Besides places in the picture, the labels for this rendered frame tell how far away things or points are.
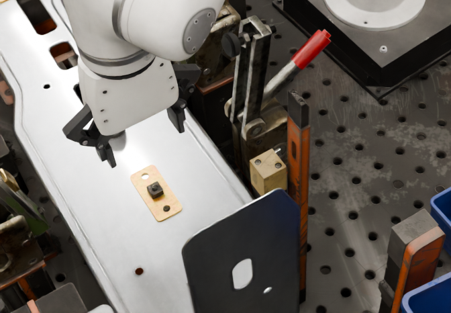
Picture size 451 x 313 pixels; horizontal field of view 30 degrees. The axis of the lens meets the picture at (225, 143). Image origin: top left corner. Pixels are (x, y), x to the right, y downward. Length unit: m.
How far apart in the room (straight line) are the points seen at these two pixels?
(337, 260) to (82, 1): 0.74
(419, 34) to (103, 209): 0.71
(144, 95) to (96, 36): 0.12
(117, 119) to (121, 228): 0.21
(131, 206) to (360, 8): 0.66
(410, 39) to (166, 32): 0.86
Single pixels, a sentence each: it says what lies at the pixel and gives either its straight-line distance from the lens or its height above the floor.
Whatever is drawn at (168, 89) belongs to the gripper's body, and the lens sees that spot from 0.93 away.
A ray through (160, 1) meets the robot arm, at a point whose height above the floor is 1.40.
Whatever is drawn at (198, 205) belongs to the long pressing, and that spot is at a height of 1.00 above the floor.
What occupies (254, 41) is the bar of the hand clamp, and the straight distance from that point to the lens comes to 0.96.
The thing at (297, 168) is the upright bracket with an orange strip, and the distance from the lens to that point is 1.02.
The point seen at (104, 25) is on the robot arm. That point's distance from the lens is 0.79.
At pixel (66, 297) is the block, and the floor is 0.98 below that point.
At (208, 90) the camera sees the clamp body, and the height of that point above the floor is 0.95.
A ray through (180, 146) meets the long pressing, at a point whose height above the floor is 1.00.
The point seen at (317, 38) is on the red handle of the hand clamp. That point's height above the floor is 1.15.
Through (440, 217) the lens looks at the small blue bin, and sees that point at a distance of 1.34.
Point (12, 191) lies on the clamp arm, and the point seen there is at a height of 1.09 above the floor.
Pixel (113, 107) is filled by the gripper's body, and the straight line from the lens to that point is 0.90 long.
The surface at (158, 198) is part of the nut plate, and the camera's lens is 1.09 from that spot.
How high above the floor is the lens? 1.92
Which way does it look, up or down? 54 degrees down
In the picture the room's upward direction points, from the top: 6 degrees counter-clockwise
